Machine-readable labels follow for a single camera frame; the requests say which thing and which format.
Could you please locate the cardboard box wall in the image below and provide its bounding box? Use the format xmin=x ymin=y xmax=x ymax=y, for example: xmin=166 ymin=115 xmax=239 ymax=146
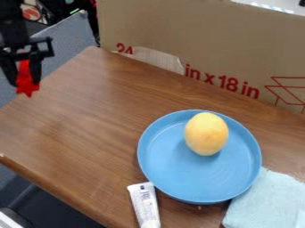
xmin=97 ymin=0 xmax=305 ymax=114

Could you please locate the light blue towel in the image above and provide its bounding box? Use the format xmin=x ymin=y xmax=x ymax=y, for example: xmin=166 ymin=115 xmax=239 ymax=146
xmin=222 ymin=168 xmax=305 ymax=228

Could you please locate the white tube of cream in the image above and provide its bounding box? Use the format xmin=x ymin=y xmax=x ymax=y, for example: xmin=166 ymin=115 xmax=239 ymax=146
xmin=127 ymin=182 xmax=160 ymax=228

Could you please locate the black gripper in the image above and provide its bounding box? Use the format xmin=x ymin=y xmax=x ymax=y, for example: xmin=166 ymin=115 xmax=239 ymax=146
xmin=0 ymin=18 xmax=55 ymax=86

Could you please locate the red rectangular block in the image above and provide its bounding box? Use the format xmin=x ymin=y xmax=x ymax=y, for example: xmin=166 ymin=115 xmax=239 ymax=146
xmin=16 ymin=60 xmax=38 ymax=97

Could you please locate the blue plate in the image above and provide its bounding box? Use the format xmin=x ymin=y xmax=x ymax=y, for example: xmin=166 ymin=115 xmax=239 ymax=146
xmin=136 ymin=110 xmax=262 ymax=205

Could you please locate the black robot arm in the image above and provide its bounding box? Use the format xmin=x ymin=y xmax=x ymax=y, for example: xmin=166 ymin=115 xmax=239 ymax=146
xmin=0 ymin=0 xmax=55 ymax=87

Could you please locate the yellow lemon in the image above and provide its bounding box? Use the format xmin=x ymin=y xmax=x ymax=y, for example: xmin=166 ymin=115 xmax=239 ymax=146
xmin=184 ymin=112 xmax=228 ymax=156

